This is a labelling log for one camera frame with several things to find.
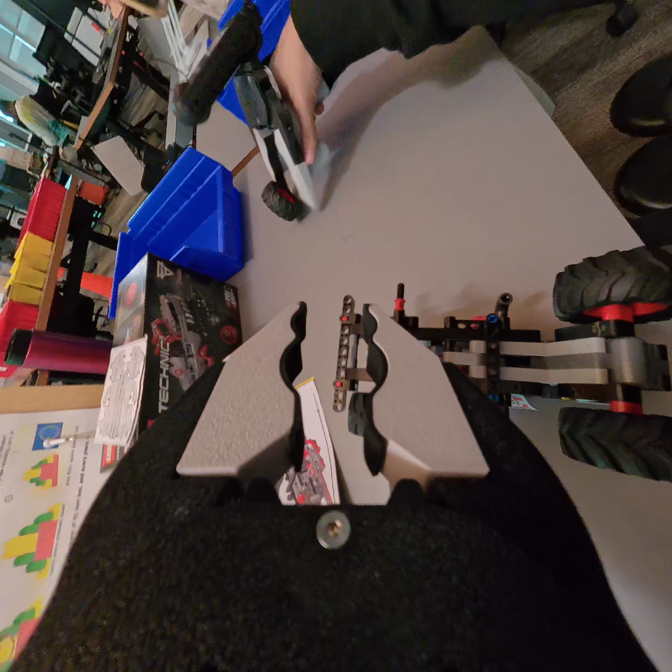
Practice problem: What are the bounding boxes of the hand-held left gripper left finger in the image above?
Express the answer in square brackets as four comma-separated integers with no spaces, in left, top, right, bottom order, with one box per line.
[176,301,308,480]

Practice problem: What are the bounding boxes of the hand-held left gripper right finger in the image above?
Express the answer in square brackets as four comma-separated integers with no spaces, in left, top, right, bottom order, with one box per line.
[361,303,492,480]

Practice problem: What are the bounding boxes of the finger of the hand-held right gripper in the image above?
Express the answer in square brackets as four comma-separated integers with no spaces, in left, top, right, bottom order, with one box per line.
[251,127,318,210]
[302,143,340,210]

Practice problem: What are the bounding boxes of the small black toy wheel red hub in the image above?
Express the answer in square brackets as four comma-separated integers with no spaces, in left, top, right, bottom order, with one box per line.
[261,181,310,222]

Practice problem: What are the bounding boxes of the person's right forearm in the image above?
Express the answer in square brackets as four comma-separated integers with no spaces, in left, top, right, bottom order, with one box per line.
[290,0,506,89]

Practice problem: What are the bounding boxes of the white desk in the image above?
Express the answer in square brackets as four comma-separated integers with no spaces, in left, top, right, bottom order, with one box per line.
[194,26,672,672]

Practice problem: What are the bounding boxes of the person's right hand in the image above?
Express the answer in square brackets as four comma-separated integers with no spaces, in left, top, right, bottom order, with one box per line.
[269,21,327,165]

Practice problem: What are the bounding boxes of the blue plastic bin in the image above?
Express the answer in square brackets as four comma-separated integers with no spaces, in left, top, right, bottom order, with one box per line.
[126,146,246,282]
[207,0,293,126]
[108,231,174,321]

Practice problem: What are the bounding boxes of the toy instruction booklet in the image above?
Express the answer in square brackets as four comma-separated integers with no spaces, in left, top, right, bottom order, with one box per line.
[275,376,342,506]

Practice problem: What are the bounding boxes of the black toy kit box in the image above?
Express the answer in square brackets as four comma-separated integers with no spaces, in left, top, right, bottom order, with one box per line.
[112,253,243,438]

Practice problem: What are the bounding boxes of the dark grey holed toy beam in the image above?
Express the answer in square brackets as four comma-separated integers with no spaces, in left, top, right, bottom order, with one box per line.
[332,294,364,412]

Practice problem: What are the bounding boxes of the white sticker sheet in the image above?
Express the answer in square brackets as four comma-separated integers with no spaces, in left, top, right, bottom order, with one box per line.
[94,336,149,448]

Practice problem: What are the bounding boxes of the wooden table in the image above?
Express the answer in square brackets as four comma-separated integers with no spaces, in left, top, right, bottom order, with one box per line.
[72,0,133,154]

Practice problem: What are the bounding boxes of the toy truck chassis big tyres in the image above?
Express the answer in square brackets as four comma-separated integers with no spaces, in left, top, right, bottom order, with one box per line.
[393,246,672,482]

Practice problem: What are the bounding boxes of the magenta metal bottle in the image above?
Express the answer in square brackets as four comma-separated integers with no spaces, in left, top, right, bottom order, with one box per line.
[4,328,114,375]

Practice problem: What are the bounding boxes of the cardboard sheet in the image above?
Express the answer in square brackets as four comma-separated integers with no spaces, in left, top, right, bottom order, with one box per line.
[0,385,106,417]

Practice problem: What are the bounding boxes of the paper with coloured block pictures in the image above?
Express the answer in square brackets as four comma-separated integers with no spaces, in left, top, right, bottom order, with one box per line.
[0,408,128,663]

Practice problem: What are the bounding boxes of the row of red yellow bins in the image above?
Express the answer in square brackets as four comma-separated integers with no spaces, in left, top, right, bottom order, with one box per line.
[0,177,70,368]

